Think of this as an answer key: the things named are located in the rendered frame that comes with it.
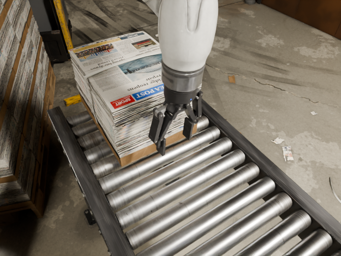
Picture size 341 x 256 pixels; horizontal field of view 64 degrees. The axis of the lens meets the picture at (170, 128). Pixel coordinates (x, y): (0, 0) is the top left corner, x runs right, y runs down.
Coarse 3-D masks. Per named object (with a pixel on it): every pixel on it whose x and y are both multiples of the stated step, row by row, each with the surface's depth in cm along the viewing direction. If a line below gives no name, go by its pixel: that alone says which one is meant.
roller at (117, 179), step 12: (204, 132) 96; (216, 132) 97; (180, 144) 92; (192, 144) 93; (204, 144) 96; (156, 156) 89; (168, 156) 90; (180, 156) 92; (132, 168) 85; (144, 168) 86; (156, 168) 89; (108, 180) 82; (120, 180) 83; (132, 180) 86; (108, 192) 83
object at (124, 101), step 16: (160, 64) 85; (96, 80) 79; (112, 80) 79; (128, 80) 79; (144, 80) 78; (160, 80) 79; (96, 96) 79; (112, 96) 73; (128, 96) 73; (144, 96) 73; (160, 96) 75; (96, 112) 86; (112, 112) 69; (128, 112) 72; (144, 112) 75; (112, 128) 74; (128, 128) 77; (144, 128) 80; (176, 128) 88; (112, 144) 83; (128, 144) 81; (144, 144) 84
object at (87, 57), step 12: (120, 36) 98; (132, 36) 98; (144, 36) 98; (84, 48) 91; (96, 48) 91; (108, 48) 91; (120, 48) 92; (132, 48) 92; (144, 48) 92; (156, 48) 92; (72, 60) 92; (84, 60) 86; (96, 60) 86; (108, 60) 86; (84, 84) 88; (84, 96) 95
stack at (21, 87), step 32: (0, 32) 144; (0, 64) 138; (32, 64) 192; (0, 96) 130; (32, 96) 180; (32, 128) 170; (0, 160) 121; (32, 160) 159; (0, 192) 135; (0, 224) 154
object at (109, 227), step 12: (60, 108) 106; (60, 120) 100; (60, 132) 96; (72, 132) 96; (72, 144) 92; (72, 156) 88; (84, 156) 88; (72, 168) 88; (84, 168) 85; (84, 180) 82; (96, 180) 82; (84, 192) 79; (96, 192) 79; (96, 204) 76; (108, 204) 76; (96, 216) 74; (108, 216) 74; (108, 228) 72; (120, 228) 72; (108, 240) 69; (120, 240) 69; (108, 252) 70; (120, 252) 67; (132, 252) 67
